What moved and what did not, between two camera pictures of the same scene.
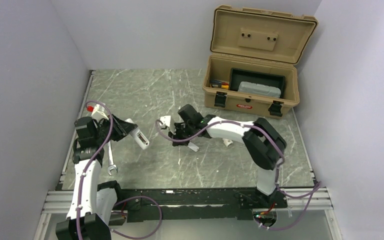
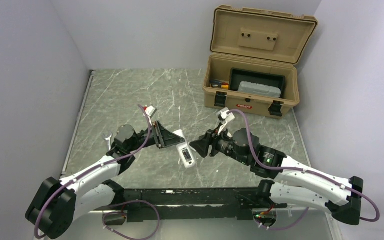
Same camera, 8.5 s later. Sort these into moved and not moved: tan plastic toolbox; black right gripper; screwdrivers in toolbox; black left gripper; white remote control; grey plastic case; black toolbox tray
Moved: black right gripper; white remote control; black left gripper
Not moved: grey plastic case; screwdrivers in toolbox; black toolbox tray; tan plastic toolbox
